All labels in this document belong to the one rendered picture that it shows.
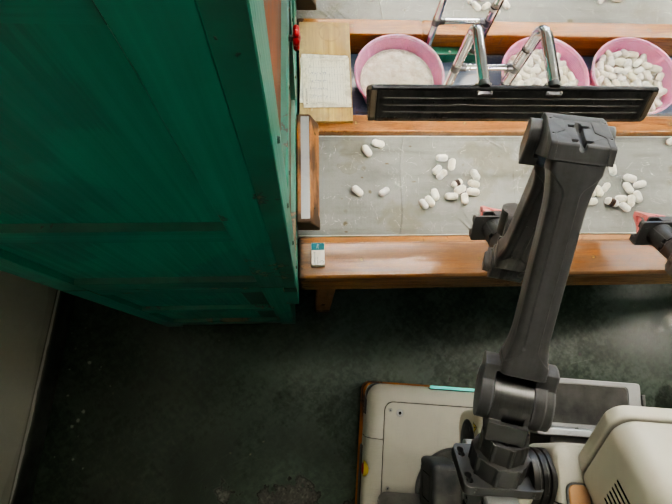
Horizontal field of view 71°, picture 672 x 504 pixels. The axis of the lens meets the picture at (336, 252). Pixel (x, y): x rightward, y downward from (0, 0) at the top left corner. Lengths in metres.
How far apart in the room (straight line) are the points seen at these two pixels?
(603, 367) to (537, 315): 1.62
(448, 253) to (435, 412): 0.66
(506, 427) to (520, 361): 0.10
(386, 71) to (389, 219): 0.48
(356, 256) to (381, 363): 0.82
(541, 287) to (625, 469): 0.25
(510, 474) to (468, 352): 1.30
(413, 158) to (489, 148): 0.23
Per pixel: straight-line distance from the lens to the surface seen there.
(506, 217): 1.04
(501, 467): 0.79
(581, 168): 0.65
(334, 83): 1.43
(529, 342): 0.71
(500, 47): 1.70
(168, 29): 0.33
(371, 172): 1.34
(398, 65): 1.55
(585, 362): 2.26
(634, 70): 1.82
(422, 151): 1.40
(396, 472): 1.73
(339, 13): 1.63
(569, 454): 0.84
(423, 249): 1.27
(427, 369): 2.01
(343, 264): 1.22
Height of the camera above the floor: 1.95
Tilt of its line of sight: 75 degrees down
